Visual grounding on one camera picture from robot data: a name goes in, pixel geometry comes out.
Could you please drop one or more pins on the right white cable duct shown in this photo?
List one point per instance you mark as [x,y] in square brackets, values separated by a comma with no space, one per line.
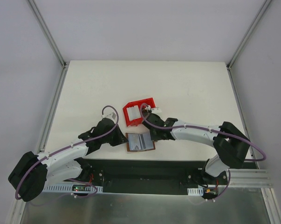
[195,191]

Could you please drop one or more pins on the left white cable duct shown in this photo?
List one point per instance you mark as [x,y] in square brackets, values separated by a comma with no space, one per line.
[72,188]

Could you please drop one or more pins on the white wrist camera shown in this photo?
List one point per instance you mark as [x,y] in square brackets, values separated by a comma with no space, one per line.
[111,116]
[154,110]

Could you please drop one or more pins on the left aluminium frame post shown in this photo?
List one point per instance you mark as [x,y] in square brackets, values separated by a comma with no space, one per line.
[44,28]

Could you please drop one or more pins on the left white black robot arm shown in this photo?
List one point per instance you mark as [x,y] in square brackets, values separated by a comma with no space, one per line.
[34,172]

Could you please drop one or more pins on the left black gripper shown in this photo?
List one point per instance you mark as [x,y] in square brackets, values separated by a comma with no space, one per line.
[117,136]

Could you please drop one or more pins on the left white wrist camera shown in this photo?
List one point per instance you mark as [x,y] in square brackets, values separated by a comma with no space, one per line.
[111,116]

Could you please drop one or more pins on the brown leather card holder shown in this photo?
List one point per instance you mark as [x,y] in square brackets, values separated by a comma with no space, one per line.
[141,146]

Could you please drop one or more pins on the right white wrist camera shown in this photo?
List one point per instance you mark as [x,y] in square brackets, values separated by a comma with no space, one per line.
[154,110]

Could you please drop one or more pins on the white cable duct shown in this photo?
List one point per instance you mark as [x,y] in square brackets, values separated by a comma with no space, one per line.
[195,191]
[72,188]

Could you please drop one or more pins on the aluminium frame post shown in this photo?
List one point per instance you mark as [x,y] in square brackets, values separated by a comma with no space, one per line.
[250,31]
[44,28]

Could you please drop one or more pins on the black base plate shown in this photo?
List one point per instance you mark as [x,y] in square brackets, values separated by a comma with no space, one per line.
[150,177]

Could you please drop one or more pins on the silver VIP card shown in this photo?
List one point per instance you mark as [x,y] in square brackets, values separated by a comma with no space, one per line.
[134,142]
[146,142]

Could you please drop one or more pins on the red plastic bin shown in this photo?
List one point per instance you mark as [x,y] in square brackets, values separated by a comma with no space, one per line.
[148,101]

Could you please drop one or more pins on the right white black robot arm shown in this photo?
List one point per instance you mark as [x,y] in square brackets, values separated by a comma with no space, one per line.
[230,144]

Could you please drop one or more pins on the right aluminium frame post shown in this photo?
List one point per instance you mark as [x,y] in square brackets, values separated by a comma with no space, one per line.
[250,31]

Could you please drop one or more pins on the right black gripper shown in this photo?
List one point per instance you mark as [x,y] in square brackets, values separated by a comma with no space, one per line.
[152,126]

